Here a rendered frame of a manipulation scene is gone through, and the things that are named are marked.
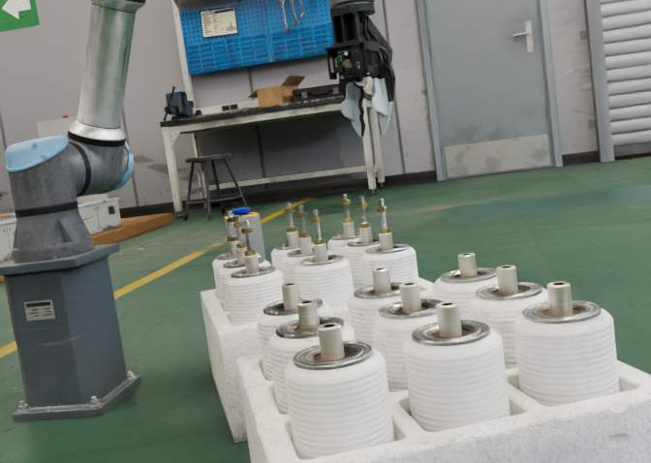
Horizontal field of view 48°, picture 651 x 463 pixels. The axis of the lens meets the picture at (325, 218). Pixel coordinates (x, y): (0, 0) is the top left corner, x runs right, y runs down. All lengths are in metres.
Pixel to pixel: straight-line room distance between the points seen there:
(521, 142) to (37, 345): 5.09
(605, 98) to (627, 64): 0.30
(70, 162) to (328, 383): 0.96
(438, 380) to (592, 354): 0.15
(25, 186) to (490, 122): 5.01
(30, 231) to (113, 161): 0.23
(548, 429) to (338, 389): 0.19
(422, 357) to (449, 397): 0.04
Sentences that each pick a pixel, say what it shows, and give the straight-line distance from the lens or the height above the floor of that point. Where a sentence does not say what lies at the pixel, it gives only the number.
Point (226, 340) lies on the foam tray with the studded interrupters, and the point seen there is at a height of 0.17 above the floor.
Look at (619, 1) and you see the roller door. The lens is 6.29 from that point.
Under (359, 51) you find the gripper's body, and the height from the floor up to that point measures 0.58.
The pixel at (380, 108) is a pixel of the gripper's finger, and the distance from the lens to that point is 1.23.
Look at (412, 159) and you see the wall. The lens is 6.18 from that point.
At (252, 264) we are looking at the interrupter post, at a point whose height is 0.27.
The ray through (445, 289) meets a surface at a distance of 0.96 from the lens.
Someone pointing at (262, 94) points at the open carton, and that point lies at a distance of 5.90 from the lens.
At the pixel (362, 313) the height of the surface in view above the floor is 0.24.
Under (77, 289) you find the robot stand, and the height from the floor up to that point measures 0.24.
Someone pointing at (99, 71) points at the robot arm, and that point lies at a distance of 1.55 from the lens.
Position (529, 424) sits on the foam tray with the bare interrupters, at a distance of 0.70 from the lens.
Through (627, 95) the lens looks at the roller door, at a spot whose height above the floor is 0.49.
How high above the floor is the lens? 0.45
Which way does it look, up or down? 6 degrees down
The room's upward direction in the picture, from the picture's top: 8 degrees counter-clockwise
